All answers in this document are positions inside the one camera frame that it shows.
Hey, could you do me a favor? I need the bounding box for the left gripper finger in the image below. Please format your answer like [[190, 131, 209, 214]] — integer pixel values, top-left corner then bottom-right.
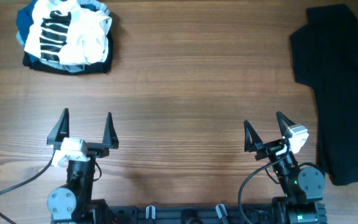
[[102, 112, 119, 149], [47, 108, 70, 145]]

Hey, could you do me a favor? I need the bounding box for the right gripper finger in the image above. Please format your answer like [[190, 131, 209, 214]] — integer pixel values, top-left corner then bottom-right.
[[276, 111, 295, 136], [244, 120, 264, 152]]

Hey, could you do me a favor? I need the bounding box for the white t-shirt black print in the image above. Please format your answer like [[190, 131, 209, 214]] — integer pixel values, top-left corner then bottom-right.
[[24, 0, 113, 66]]

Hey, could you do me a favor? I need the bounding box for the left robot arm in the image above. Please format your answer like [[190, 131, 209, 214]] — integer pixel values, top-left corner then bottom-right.
[[47, 108, 119, 223]]

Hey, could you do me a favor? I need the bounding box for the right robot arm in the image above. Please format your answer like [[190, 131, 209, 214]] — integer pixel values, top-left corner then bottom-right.
[[237, 111, 327, 223]]

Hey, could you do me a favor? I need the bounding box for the black folded garment left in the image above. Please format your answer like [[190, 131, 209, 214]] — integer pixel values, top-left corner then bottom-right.
[[22, 31, 114, 75]]

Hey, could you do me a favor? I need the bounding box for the black garment right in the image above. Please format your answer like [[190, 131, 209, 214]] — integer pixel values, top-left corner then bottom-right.
[[290, 4, 358, 185]]

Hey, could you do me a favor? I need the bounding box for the blue polo shirt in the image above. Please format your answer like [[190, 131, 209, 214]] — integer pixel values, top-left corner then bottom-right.
[[16, 0, 105, 63]]

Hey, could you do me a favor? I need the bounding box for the right black cable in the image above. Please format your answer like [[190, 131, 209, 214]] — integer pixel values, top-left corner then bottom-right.
[[237, 144, 291, 224]]

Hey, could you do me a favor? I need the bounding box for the black cable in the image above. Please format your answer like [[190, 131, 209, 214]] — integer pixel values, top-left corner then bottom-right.
[[237, 144, 291, 224], [0, 154, 55, 224]]

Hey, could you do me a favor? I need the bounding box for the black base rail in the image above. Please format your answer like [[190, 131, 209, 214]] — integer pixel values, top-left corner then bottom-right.
[[51, 203, 328, 224]]

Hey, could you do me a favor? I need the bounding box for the left black cable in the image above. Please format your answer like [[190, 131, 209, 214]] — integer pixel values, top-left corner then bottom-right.
[[0, 154, 55, 224]]

